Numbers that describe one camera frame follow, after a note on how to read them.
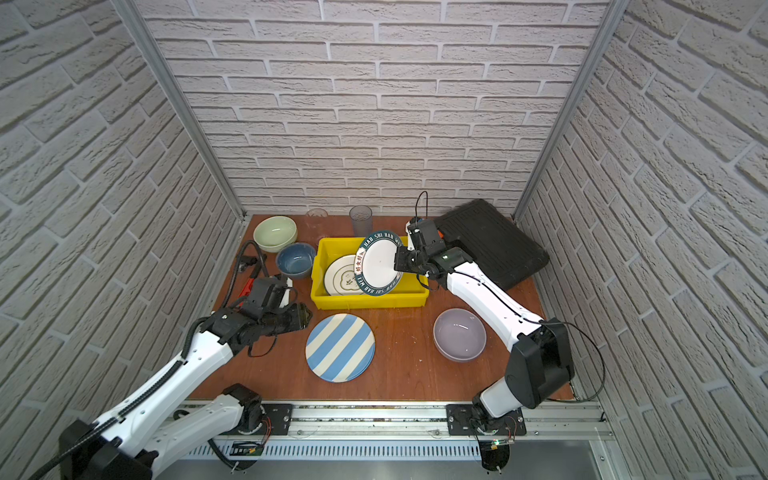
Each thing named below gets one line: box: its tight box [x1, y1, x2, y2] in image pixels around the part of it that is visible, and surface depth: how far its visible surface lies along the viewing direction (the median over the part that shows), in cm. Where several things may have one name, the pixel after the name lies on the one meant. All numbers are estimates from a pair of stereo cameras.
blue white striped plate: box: [305, 312, 376, 384], surface depth 87 cm
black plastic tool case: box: [435, 199, 550, 290], surface depth 106 cm
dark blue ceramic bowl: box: [276, 242, 316, 280], surface depth 104 cm
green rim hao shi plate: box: [354, 230, 403, 297], surface depth 89 cm
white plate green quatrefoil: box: [324, 254, 365, 296], surface depth 100 cm
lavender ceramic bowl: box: [433, 308, 487, 363], surface depth 87 cm
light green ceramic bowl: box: [253, 215, 298, 253], surface depth 111 cm
